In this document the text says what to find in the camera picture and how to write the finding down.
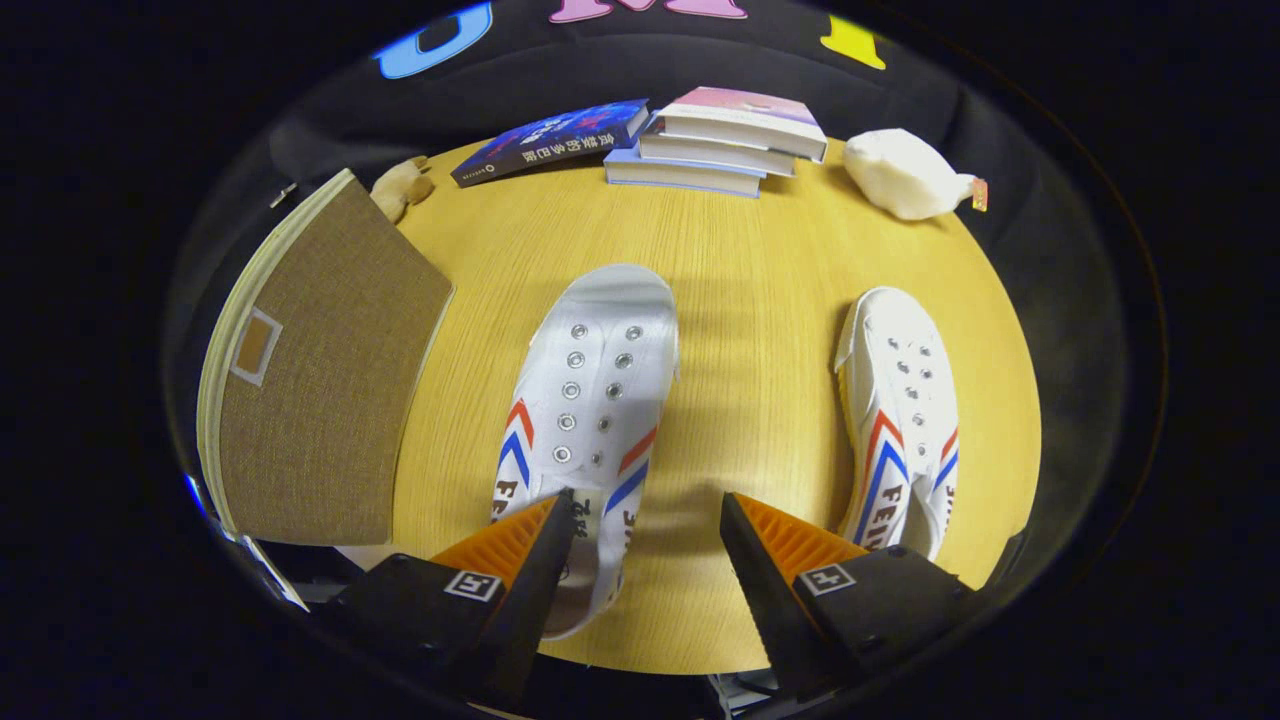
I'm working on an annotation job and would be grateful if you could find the thin white book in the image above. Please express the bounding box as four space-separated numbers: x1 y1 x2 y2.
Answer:
638 130 798 178

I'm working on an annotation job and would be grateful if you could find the dark blue book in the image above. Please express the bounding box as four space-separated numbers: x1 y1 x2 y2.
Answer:
450 98 651 189

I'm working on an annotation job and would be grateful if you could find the white plush toy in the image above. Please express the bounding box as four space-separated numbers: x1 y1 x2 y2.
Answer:
843 128 989 221

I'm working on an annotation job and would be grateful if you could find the brown plush toy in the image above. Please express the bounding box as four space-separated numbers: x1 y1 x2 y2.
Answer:
370 155 436 223

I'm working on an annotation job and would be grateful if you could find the pink cover book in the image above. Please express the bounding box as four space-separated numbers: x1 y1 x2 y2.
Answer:
655 86 829 163

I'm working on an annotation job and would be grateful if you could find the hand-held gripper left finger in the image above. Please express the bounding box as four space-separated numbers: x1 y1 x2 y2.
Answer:
320 488 578 706

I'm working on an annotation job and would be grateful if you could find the white striped canvas shoe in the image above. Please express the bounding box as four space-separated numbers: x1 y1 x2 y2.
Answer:
490 263 681 641
833 287 961 561

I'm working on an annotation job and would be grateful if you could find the brown fabric storage box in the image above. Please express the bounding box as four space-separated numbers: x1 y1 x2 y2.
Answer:
196 168 456 548

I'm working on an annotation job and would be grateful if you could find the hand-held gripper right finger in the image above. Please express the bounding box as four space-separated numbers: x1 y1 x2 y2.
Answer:
720 492 986 701

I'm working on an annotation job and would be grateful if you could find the blue edged white book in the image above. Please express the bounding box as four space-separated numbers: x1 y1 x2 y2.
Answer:
603 145 766 199

